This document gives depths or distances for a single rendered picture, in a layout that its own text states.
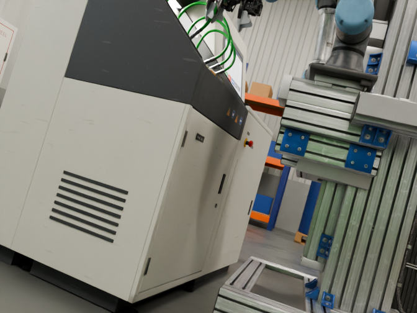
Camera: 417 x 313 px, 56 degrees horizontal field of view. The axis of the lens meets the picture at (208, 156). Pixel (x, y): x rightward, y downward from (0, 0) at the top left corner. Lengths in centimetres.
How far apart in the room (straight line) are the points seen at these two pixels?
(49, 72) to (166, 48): 53
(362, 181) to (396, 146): 20
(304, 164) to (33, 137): 109
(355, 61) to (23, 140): 132
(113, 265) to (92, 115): 57
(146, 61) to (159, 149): 35
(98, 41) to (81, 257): 84
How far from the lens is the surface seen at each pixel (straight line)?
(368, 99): 134
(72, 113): 167
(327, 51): 215
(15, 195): 179
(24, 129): 181
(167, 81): 148
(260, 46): 890
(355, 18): 141
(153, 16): 161
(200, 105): 150
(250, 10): 184
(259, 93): 730
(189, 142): 148
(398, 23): 178
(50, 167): 168
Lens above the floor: 56
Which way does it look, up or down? 3 degrees up
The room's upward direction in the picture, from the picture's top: 16 degrees clockwise
